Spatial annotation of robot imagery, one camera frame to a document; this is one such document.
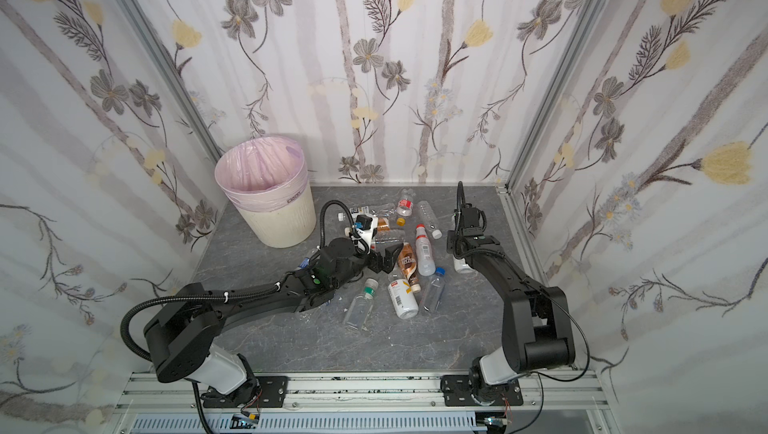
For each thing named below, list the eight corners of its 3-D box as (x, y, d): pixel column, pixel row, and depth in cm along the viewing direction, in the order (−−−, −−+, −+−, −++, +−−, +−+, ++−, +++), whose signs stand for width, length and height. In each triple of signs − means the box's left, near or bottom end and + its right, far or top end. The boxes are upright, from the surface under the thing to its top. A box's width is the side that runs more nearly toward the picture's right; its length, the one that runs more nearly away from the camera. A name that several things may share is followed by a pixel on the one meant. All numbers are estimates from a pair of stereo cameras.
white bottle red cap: (418, 276, 95) (419, 271, 93) (415, 229, 107) (415, 223, 105) (434, 276, 95) (436, 272, 93) (429, 229, 107) (430, 224, 105)
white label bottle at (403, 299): (399, 322, 87) (400, 315, 82) (388, 290, 93) (388, 282, 89) (418, 315, 88) (420, 308, 84) (405, 284, 94) (406, 276, 90)
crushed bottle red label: (395, 218, 113) (396, 208, 108) (402, 195, 120) (403, 185, 116) (409, 221, 112) (410, 211, 107) (415, 198, 120) (416, 188, 115)
